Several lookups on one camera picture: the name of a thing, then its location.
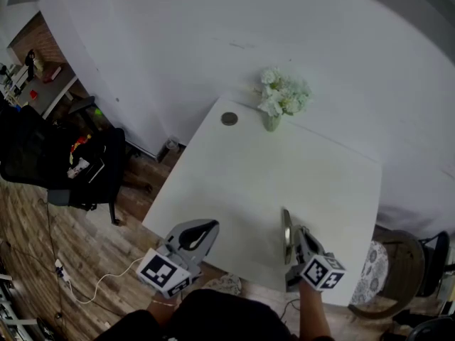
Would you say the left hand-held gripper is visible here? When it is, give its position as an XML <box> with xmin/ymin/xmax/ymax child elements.
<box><xmin>136</xmin><ymin>219</ymin><xmax>220</xmax><ymax>300</ymax></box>

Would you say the black floor cable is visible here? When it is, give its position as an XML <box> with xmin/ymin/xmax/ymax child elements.
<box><xmin>37</xmin><ymin>197</ymin><xmax>77</xmax><ymax>319</ymax></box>

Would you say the black metal chair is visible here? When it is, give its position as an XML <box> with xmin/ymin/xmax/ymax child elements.
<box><xmin>416</xmin><ymin>230</ymin><xmax>451</xmax><ymax>298</ymax></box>

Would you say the pale green vase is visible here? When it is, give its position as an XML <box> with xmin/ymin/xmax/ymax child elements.
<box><xmin>262</xmin><ymin>113</ymin><xmax>282</xmax><ymax>133</ymax></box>

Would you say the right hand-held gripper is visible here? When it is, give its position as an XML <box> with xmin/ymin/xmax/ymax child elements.
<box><xmin>284</xmin><ymin>225</ymin><xmax>347</xmax><ymax>293</ymax></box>

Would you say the wooden round chair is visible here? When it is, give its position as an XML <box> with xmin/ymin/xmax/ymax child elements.
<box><xmin>347</xmin><ymin>228</ymin><xmax>427</xmax><ymax>320</ymax></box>

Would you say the dark cylindrical bin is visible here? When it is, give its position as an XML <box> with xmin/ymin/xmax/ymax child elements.
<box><xmin>155</xmin><ymin>136</ymin><xmax>181</xmax><ymax>163</ymax></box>

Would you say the white and red packet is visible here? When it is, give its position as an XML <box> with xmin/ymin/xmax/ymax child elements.
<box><xmin>66</xmin><ymin>157</ymin><xmax>90</xmax><ymax>180</ymax></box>

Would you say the white power strip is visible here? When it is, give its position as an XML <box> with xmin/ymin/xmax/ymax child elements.
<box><xmin>53</xmin><ymin>259</ymin><xmax>72</xmax><ymax>284</ymax></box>

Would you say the white flower bouquet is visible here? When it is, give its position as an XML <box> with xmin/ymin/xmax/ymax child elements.
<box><xmin>253</xmin><ymin>67</ymin><xmax>314</xmax><ymax>117</ymax></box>

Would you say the white table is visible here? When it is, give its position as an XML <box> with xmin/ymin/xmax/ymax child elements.
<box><xmin>141</xmin><ymin>96</ymin><xmax>383</xmax><ymax>307</ymax></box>

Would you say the thin black cable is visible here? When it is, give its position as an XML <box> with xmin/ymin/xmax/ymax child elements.
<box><xmin>279</xmin><ymin>298</ymin><xmax>301</xmax><ymax>322</ymax></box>

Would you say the grey desk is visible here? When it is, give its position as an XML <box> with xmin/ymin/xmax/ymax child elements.
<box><xmin>16</xmin><ymin>65</ymin><xmax>78</xmax><ymax>119</ymax></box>

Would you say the person's left forearm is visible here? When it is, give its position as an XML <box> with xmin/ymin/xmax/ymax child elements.
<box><xmin>146</xmin><ymin>292</ymin><xmax>183</xmax><ymax>329</ymax></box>

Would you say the black tablet with white edge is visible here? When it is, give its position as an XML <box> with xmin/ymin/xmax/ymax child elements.
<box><xmin>85</xmin><ymin>157</ymin><xmax>106</xmax><ymax>184</ymax></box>

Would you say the black mesh office chair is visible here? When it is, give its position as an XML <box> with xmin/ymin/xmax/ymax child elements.
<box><xmin>0</xmin><ymin>104</ymin><xmax>127</xmax><ymax>227</ymax></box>

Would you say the patterned seat cushion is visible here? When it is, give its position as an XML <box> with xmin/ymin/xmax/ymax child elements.
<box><xmin>350</xmin><ymin>241</ymin><xmax>390</xmax><ymax>305</ymax></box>
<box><xmin>201</xmin><ymin>273</ymin><xmax>243</xmax><ymax>296</ymax></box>

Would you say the red and yellow toy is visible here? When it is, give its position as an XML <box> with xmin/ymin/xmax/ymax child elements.
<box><xmin>69</xmin><ymin>134</ymin><xmax>92</xmax><ymax>156</ymax></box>

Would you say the person's right forearm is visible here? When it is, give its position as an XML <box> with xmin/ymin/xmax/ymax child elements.
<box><xmin>298</xmin><ymin>281</ymin><xmax>334</xmax><ymax>340</ymax></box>

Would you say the white cable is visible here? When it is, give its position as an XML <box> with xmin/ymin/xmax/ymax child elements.
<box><xmin>66</xmin><ymin>256</ymin><xmax>144</xmax><ymax>304</ymax></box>

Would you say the round metal plate object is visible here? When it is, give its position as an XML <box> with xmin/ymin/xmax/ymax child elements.
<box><xmin>282</xmin><ymin>207</ymin><xmax>295</xmax><ymax>266</ymax></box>

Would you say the person's black clothing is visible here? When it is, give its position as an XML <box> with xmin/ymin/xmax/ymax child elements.
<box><xmin>94</xmin><ymin>288</ymin><xmax>337</xmax><ymax>341</ymax></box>

